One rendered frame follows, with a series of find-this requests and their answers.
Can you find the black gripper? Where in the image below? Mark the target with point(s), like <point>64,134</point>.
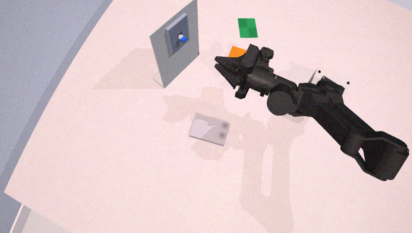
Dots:
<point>243,72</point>

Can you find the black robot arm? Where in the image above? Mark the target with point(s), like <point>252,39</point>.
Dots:
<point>384,154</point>

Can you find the orange flat square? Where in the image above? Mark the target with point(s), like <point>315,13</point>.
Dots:
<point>236,52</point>

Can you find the green square mat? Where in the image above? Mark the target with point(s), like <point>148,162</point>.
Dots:
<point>247,28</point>

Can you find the grey panel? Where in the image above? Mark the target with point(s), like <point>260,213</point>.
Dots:
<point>171,54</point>

